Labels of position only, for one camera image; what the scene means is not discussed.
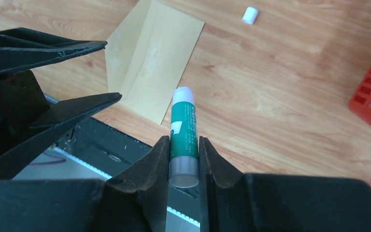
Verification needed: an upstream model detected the brown paper envelope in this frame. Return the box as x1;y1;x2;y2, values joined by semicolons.
105;0;204;124

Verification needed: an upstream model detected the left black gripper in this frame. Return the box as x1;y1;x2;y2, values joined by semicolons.
0;28;122;180

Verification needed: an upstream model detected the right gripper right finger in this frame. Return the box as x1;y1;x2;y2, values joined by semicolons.
199;137;371;232

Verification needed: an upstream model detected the green white glue stick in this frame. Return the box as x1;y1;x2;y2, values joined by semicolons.
169;87;200;189

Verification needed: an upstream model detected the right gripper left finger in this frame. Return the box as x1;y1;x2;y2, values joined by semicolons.
0;136;170;232

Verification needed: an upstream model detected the white glue stick cap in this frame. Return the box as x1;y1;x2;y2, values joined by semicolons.
242;6;259;25

